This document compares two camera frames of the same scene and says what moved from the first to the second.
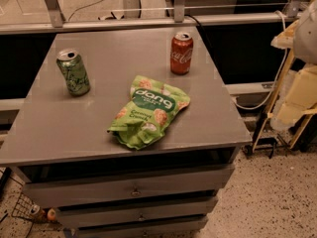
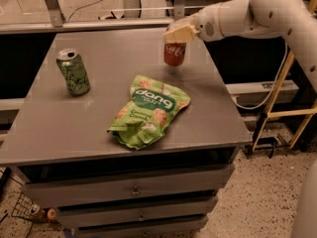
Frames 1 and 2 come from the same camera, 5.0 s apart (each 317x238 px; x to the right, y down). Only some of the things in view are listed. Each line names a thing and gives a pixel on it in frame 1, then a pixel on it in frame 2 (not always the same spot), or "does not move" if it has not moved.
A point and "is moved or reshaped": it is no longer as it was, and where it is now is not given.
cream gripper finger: x=286 y=39 → x=180 y=35
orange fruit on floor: x=52 y=214 does not move
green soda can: x=74 y=71 does not move
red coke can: x=181 y=53 is moved or reshaped
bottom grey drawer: x=174 y=229 does not move
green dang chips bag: x=143 y=119 does not move
